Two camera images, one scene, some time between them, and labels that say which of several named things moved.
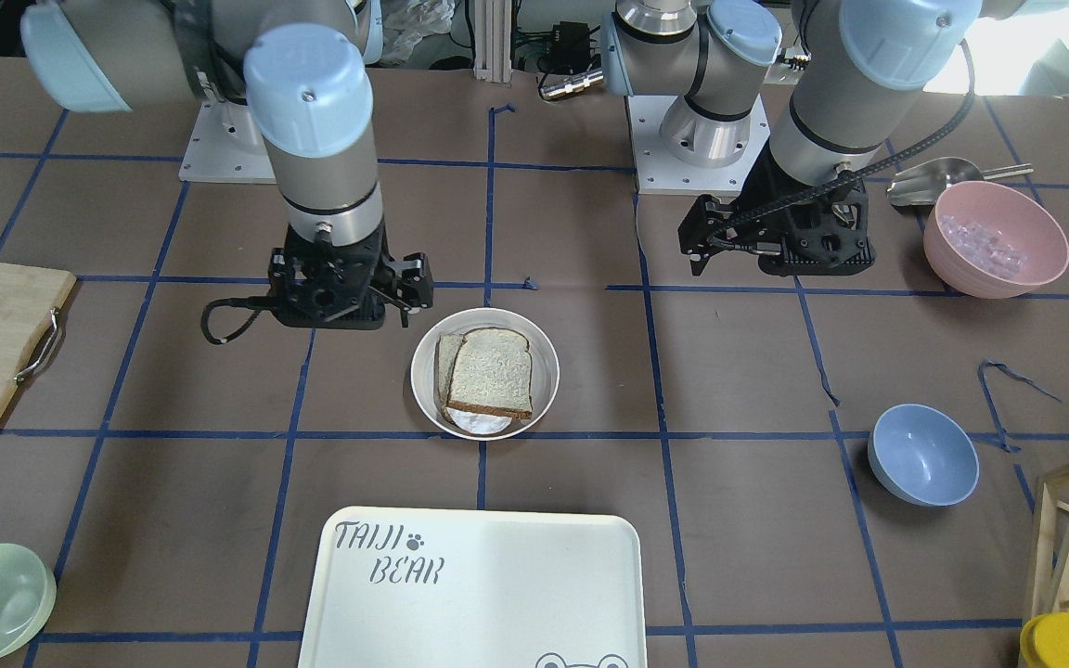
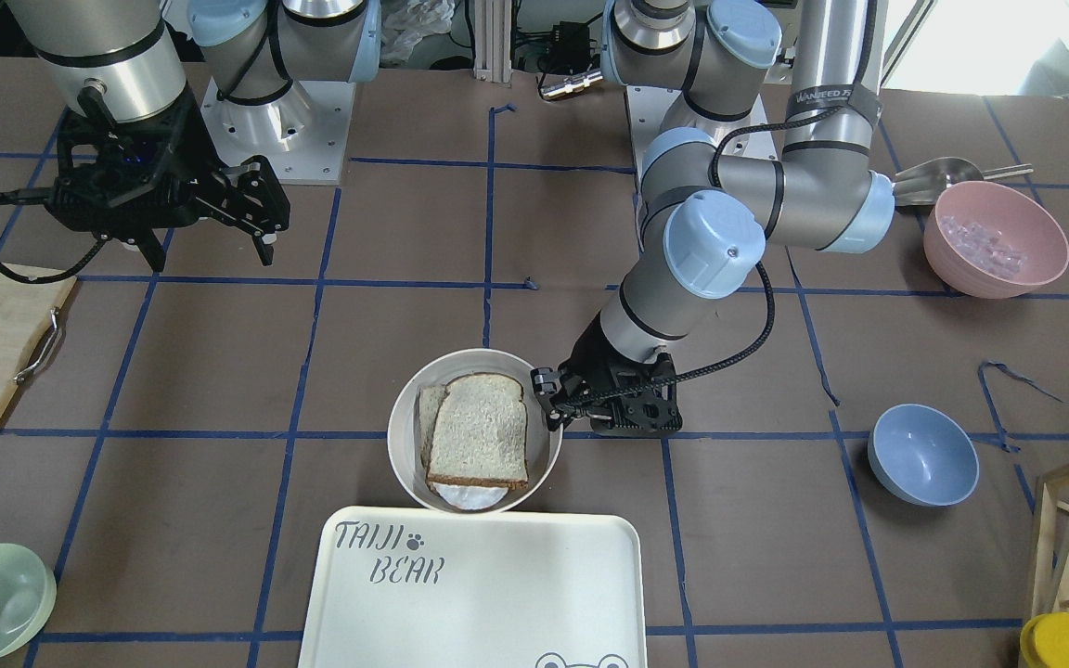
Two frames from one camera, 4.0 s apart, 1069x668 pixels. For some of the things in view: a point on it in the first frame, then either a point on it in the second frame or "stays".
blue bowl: [921, 456] stays
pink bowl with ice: [987, 241] stays
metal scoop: [922, 185] stays
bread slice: [447, 354] -> [430, 399]
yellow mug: [1065, 639] stays
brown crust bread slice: [492, 374] -> [480, 433]
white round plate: [545, 367] -> [469, 433]
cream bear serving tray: [442, 588] stays
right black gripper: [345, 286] -> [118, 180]
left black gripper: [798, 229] -> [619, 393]
